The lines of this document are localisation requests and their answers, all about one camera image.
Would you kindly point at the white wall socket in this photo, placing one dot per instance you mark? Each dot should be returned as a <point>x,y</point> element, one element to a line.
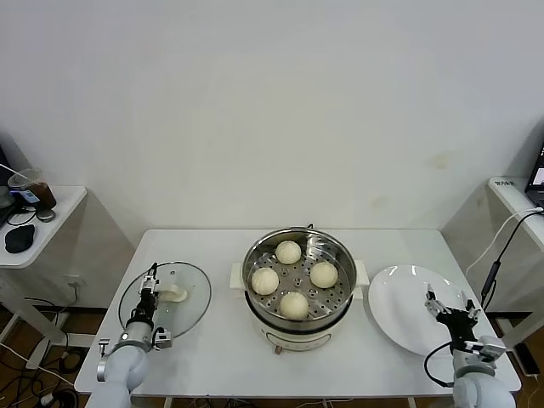
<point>75,282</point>

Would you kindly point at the white side table with cup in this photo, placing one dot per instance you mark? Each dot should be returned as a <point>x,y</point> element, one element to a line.
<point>66,199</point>

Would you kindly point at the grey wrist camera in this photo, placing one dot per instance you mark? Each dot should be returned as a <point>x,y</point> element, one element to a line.
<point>486,347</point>
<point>162,338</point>

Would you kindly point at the white drinking straw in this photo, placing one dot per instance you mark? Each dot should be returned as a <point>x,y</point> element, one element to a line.
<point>9,170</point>

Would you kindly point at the round grey puck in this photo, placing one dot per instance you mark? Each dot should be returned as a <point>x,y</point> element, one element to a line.
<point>46,215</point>

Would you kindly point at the black device with blue label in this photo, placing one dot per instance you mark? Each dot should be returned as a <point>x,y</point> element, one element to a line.
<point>27,196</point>

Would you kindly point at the black computer mouse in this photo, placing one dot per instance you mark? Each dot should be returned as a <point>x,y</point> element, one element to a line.
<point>19,239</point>

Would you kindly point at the perforated steel steamer basket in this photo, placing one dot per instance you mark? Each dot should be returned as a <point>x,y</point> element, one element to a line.
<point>336,251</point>

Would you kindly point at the cream electric cooker base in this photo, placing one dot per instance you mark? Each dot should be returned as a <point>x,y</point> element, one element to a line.
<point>297,340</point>

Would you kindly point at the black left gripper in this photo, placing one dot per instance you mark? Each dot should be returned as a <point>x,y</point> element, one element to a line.
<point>144,308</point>

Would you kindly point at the printed label sticker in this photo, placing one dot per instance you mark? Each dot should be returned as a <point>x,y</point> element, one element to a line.
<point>503,183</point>

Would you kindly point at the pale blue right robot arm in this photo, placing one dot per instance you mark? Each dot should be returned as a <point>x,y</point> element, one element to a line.
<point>480,382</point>

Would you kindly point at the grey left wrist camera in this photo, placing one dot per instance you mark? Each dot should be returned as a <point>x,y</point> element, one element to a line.
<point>162,338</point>

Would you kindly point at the white round plate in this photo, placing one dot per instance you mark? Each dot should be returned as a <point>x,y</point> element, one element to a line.
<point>399,297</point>

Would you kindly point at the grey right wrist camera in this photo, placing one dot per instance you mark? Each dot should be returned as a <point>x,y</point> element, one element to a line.
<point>486,347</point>

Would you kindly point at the plastic iced coffee cup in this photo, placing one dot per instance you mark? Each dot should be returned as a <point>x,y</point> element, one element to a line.
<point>42,193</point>

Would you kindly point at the black laptop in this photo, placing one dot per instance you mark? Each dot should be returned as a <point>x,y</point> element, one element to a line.
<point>536,172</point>

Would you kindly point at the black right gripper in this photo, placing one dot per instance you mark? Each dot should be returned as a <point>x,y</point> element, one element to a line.
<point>458,325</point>

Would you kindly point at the white steamed baozi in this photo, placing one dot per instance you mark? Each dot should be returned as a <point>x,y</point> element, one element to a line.
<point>293,305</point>
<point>264,281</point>
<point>288,251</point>
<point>324,274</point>

